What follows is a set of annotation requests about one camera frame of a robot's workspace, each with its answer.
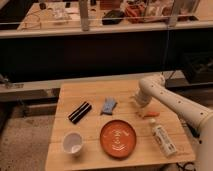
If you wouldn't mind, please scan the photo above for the white plastic bottle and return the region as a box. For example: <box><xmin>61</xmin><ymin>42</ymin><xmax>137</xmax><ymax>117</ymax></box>
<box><xmin>149</xmin><ymin>119</ymin><xmax>177</xmax><ymax>157</ymax></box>

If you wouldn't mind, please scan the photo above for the orange ceramic plate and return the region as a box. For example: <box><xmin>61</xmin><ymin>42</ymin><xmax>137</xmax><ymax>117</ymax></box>
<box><xmin>99</xmin><ymin>120</ymin><xmax>137</xmax><ymax>159</ymax></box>

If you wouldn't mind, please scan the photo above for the black rectangular block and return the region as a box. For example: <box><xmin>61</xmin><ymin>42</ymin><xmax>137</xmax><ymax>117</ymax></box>
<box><xmin>68</xmin><ymin>102</ymin><xmax>92</xmax><ymax>124</ymax></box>

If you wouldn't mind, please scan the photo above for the metal post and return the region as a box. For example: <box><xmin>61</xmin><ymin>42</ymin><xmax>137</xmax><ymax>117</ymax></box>
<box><xmin>79</xmin><ymin>0</ymin><xmax>89</xmax><ymax>31</ymax></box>

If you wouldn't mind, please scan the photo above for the orange pepper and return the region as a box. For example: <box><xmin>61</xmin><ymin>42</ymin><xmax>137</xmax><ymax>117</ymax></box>
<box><xmin>138</xmin><ymin>111</ymin><xmax>160</xmax><ymax>118</ymax></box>

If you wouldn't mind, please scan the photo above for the orange object on bench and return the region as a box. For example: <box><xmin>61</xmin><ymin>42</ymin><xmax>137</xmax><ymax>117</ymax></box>
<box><xmin>125</xmin><ymin>4</ymin><xmax>145</xmax><ymax>23</ymax></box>

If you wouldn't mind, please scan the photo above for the dark crate at right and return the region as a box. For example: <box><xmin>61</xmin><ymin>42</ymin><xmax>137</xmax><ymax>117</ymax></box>
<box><xmin>181</xmin><ymin>52</ymin><xmax>213</xmax><ymax>83</ymax></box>

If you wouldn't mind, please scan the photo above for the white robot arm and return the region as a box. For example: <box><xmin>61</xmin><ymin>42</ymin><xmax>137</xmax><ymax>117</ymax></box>
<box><xmin>134</xmin><ymin>74</ymin><xmax>213</xmax><ymax>171</ymax></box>

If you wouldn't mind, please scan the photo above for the black bag on bench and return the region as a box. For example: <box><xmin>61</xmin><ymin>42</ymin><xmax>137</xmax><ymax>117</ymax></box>
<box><xmin>102</xmin><ymin>10</ymin><xmax>124</xmax><ymax>25</ymax></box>

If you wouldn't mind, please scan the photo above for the wooden table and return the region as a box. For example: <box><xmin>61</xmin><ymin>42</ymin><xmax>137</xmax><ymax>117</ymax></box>
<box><xmin>44</xmin><ymin>79</ymin><xmax>197</xmax><ymax>171</ymax></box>

